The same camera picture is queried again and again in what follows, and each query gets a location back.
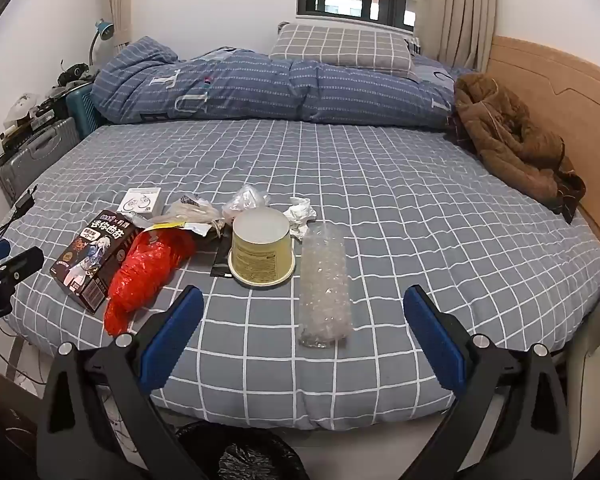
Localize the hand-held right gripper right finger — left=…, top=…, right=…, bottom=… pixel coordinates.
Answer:
left=402, top=285, right=573, bottom=480

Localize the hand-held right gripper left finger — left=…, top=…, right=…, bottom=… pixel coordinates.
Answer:
left=36, top=286, right=211, bottom=480

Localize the brown printed snack box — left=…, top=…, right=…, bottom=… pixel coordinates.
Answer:
left=50, top=209, right=141, bottom=316

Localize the red plastic bag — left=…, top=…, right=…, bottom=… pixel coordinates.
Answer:
left=103, top=228, right=197, bottom=337

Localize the black foil pouch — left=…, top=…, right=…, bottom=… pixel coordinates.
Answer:
left=210, top=232, right=236, bottom=278

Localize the yellow paper cup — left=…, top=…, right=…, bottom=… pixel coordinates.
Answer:
left=227, top=208, right=297, bottom=288

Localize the clear bubble wrap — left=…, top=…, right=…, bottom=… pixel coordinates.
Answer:
left=298, top=223, right=354, bottom=348

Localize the clear plastic wrapper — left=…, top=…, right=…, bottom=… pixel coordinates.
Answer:
left=152, top=194, right=226, bottom=236

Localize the small white box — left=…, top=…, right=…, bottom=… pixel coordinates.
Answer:
left=116, top=187, right=162, bottom=217

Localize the black-lined trash bin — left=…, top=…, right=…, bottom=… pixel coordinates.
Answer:
left=175, top=420, right=311, bottom=480

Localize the clear plastic bag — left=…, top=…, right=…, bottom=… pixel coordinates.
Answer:
left=222, top=184, right=272, bottom=223

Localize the white tissue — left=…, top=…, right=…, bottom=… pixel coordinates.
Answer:
left=284, top=196, right=318, bottom=240

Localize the grey suitcase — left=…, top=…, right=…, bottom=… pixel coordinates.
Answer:
left=0, top=117, right=81, bottom=208

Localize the grey checked bed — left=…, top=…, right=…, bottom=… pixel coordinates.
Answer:
left=2, top=120, right=600, bottom=431

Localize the white rounded object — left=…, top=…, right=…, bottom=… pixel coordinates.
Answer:
left=5, top=91, right=42, bottom=128

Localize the teal suitcase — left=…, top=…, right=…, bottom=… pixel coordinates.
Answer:
left=65, top=82, right=103, bottom=141

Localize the small black gadget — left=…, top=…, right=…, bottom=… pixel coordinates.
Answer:
left=57, top=62, right=93, bottom=86

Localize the brown fleece jacket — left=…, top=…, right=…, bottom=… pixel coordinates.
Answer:
left=445, top=72, right=587, bottom=225

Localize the blue desk lamp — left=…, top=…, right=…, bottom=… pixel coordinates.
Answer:
left=87, top=19, right=115, bottom=73

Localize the blue striped duvet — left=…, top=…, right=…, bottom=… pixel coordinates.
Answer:
left=91, top=36, right=481, bottom=131

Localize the wooden headboard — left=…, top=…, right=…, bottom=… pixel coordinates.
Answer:
left=485, top=35, right=600, bottom=268

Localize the narrow beige curtain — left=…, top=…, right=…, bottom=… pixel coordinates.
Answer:
left=102, top=0, right=138, bottom=51

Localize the grey checked pillow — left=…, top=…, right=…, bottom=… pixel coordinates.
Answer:
left=269, top=22, right=421, bottom=81

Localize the wide beige curtain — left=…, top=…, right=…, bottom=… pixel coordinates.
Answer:
left=417, top=0, right=501, bottom=73

